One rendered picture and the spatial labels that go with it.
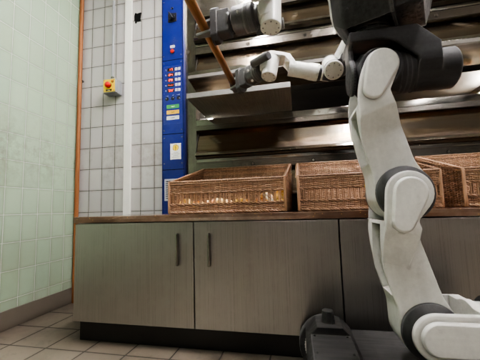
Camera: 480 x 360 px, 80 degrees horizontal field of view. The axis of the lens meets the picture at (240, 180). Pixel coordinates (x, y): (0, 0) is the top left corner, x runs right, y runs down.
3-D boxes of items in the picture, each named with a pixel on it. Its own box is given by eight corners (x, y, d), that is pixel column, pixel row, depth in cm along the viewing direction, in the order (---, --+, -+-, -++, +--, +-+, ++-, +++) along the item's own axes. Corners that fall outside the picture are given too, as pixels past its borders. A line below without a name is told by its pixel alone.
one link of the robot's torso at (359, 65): (393, 101, 90) (390, 65, 91) (411, 83, 76) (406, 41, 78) (350, 106, 92) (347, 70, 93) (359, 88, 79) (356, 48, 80)
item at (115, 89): (109, 97, 204) (109, 83, 205) (121, 95, 202) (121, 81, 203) (102, 93, 197) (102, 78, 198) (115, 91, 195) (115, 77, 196)
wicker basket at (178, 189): (203, 212, 180) (202, 168, 183) (294, 210, 167) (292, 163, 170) (165, 214, 133) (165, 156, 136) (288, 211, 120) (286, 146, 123)
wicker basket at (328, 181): (297, 210, 167) (295, 163, 170) (403, 207, 156) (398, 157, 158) (296, 211, 120) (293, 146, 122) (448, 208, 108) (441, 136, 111)
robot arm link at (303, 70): (292, 75, 130) (335, 81, 129) (292, 80, 122) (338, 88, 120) (297, 50, 124) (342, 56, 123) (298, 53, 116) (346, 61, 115)
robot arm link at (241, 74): (246, 96, 142) (264, 88, 133) (232, 91, 135) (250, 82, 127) (245, 71, 143) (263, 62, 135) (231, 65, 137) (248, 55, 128)
